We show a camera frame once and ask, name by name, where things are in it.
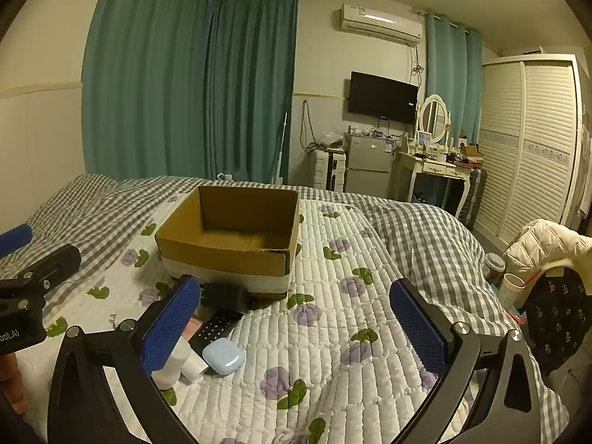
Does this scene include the pink card packet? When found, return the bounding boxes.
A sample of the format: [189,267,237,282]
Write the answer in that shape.
[185,313,209,340]

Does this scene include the white mop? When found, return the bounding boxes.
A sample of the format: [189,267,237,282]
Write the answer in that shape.
[276,106,290,186]

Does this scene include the white dressing table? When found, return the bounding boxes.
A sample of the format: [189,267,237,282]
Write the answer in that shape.
[397,145,477,221]

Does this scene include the dark suitcase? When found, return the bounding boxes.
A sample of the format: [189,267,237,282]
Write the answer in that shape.
[455,166,489,230]

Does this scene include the white air conditioner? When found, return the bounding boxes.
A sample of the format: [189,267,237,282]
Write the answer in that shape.
[340,4,424,47]

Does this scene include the clear lidded plastic cup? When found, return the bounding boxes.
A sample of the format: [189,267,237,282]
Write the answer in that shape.
[483,253,508,284]

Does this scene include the hanging black cables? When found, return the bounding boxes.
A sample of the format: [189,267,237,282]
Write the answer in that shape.
[302,99,321,154]

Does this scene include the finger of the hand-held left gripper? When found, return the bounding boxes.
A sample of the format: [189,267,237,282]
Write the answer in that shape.
[0,223,34,258]
[9,243,82,297]

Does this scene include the white louvred wardrobe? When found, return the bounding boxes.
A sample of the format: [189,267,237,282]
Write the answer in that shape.
[474,54,587,247]

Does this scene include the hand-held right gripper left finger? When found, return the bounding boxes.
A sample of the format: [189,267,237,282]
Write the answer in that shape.
[46,274,204,444]

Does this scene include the oval white vanity mirror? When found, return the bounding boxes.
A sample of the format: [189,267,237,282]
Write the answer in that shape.
[416,94,452,145]

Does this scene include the light blue earbud case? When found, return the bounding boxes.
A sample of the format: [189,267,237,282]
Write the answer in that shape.
[202,341,246,375]

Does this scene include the black wall television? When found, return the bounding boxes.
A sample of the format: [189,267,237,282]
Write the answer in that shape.
[348,71,420,125]

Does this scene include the person's left hand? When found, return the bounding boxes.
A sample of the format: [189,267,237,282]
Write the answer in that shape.
[0,354,27,415]

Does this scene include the silver small fridge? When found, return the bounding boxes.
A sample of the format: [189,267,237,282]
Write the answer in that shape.
[344,133,394,195]

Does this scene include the cream puffer jacket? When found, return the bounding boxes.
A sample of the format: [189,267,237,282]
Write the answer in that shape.
[503,219,592,284]

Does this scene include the small white box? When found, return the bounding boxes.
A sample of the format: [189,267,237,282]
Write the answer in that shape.
[180,351,210,382]

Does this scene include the white paper cup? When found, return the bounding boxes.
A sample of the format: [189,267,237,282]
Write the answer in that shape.
[497,273,529,312]

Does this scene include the white ribbed suitcase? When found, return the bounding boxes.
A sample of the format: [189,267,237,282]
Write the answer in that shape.
[312,148,347,191]

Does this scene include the black power adapter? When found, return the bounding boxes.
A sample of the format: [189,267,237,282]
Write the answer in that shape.
[200,282,253,313]

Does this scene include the dark printed garment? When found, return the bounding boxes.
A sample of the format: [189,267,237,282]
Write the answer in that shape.
[522,266,592,378]

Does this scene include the white cylindrical bottle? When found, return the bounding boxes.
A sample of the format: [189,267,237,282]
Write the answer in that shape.
[152,347,190,390]

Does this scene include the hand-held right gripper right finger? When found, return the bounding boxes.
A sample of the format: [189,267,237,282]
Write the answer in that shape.
[388,277,543,444]

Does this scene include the wide teal curtain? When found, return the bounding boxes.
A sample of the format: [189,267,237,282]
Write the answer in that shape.
[81,0,214,182]

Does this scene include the floral white quilt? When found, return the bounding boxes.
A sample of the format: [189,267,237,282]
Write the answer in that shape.
[18,189,569,444]

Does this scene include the narrow teal curtain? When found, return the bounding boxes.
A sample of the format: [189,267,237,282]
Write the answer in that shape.
[425,9,484,142]

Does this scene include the black remote control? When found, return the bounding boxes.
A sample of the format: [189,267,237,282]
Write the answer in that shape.
[189,310,245,353]

